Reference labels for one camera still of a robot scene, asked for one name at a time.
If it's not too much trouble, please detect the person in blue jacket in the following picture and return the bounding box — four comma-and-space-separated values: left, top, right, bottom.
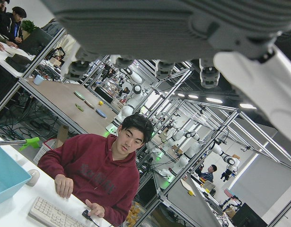
198, 164, 218, 183

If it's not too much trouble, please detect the beige computer keyboard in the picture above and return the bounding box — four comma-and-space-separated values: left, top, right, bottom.
28, 196, 88, 227

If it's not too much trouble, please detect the person in black jacket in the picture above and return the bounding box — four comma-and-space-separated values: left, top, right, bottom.
0, 6, 27, 49

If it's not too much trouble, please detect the white plastic crate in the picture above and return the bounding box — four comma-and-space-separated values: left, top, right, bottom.
33, 138, 57, 166

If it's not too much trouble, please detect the white humanoid robot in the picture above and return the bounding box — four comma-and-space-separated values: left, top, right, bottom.
106, 68, 144, 137

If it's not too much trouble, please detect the small black wired device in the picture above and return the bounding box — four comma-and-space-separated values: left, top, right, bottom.
81, 209, 96, 222

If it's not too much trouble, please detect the black cloth bag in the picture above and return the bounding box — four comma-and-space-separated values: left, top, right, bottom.
5, 53, 32, 73

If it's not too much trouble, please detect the brown topped frame table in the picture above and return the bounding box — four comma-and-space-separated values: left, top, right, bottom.
18, 77, 118, 138

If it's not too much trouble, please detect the brown cardboard box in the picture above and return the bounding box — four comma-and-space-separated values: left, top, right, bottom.
55, 124, 70, 149

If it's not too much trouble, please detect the thin metal rod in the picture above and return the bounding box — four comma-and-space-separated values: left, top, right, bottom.
0, 140, 27, 145

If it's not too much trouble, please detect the white grey left robot hand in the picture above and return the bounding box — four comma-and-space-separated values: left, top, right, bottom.
40, 0, 291, 145

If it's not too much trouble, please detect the person in cream jacket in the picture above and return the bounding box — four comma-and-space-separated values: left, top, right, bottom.
57, 34, 77, 60

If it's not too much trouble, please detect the black computer monitor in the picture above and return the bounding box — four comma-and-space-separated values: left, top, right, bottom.
19, 28, 53, 57
232, 202, 269, 227

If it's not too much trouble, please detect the green plastic clamp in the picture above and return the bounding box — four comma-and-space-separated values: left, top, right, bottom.
18, 136, 41, 152

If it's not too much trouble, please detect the person in maroon hoodie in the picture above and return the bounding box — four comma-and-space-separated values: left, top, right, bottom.
37, 113, 155, 227

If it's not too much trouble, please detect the grey white computer mouse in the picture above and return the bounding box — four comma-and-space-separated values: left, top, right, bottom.
26, 169, 41, 187

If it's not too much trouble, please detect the green potted plant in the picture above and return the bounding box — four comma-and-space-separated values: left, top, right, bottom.
21, 20, 39, 33

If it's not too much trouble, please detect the light blue plastic bin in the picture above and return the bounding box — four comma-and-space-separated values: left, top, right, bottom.
0, 145, 32, 208

